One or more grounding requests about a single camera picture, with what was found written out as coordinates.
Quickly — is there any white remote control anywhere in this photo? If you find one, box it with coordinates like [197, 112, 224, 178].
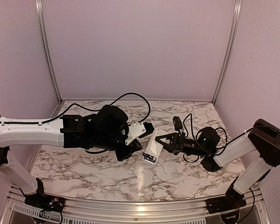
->
[142, 128, 168, 165]

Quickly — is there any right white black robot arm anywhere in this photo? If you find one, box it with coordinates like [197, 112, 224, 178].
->
[155, 119, 280, 209]

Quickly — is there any right aluminium frame post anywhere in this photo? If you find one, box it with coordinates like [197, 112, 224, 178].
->
[212, 0, 243, 105]

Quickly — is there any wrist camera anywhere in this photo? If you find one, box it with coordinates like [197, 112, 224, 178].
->
[173, 116, 183, 134]
[125, 122, 154, 145]

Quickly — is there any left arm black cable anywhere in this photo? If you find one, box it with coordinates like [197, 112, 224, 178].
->
[0, 92, 151, 154]

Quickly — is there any aluminium frame post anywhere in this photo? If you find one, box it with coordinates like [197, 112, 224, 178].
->
[35, 0, 62, 103]
[212, 0, 243, 105]

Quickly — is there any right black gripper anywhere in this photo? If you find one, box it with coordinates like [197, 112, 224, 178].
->
[156, 132, 209, 157]

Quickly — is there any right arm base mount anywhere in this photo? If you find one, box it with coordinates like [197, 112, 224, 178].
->
[206, 196, 247, 214]

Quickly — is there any left aluminium frame post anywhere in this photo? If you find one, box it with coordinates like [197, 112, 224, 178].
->
[35, 0, 62, 103]

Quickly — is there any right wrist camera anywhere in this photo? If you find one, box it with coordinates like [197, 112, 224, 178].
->
[173, 116, 183, 134]

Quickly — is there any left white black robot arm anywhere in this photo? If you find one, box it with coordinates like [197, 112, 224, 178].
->
[0, 105, 146, 208]

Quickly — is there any front aluminium rail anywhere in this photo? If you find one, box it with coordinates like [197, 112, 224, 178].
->
[0, 186, 271, 224]

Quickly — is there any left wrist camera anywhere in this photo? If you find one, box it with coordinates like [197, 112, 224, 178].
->
[125, 122, 154, 145]

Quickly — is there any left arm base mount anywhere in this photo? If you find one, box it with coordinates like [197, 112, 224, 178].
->
[25, 194, 65, 213]

